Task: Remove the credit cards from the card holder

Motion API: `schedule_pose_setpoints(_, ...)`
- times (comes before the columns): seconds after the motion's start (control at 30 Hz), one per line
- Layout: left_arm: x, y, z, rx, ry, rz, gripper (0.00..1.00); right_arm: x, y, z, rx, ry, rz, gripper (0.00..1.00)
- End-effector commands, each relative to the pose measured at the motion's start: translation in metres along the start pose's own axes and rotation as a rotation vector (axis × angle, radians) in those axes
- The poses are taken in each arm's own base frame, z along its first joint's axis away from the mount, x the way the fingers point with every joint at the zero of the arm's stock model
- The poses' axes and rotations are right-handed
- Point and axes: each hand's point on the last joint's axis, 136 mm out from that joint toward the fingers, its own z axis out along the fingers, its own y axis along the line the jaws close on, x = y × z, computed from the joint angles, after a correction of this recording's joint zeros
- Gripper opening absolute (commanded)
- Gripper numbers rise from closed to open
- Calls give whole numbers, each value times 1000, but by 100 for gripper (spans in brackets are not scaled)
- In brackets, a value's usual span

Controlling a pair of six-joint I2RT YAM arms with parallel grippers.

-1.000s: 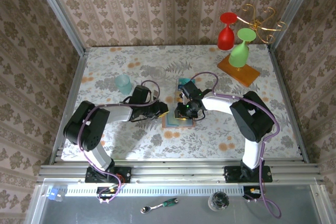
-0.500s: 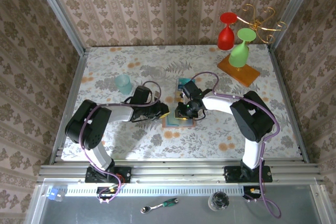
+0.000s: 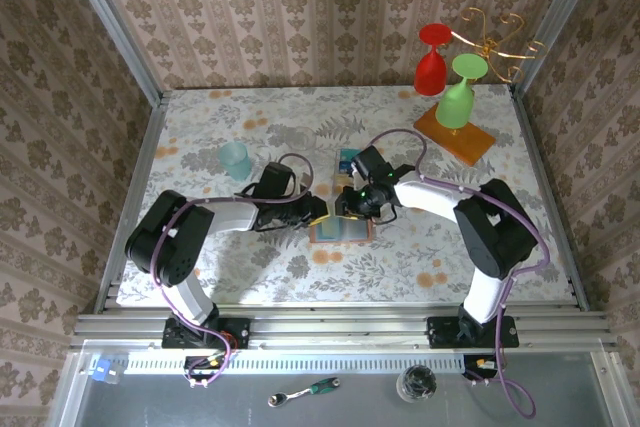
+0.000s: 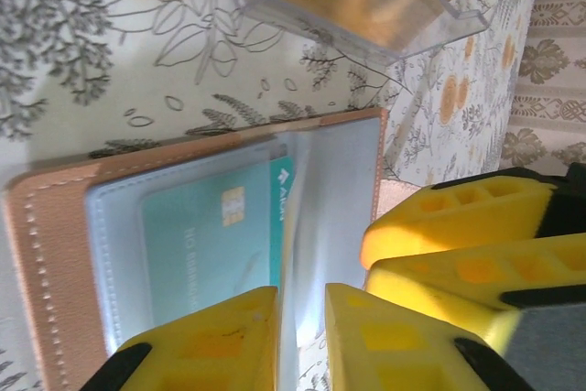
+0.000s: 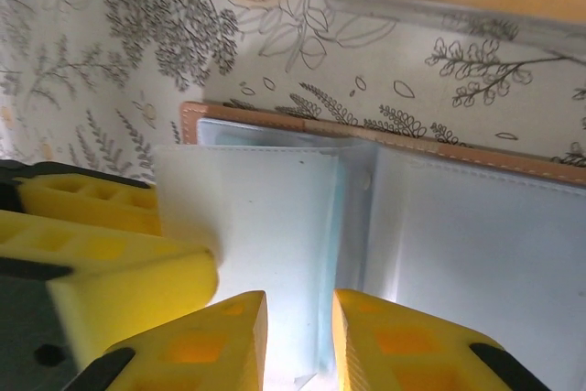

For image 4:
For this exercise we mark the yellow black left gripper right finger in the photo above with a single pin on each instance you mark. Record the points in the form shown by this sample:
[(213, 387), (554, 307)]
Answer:
[(389, 354)]

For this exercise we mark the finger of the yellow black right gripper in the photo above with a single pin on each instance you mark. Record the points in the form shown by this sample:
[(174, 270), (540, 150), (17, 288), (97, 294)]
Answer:
[(458, 217), (458, 299)]

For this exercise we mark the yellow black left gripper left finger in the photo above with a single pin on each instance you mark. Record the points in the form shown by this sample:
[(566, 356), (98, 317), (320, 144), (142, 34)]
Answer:
[(220, 354)]

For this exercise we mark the teal credit card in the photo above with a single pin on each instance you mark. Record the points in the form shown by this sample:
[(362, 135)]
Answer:
[(192, 235)]

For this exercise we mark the clear acrylic card box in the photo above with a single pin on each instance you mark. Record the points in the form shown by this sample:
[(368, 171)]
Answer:
[(297, 11)]

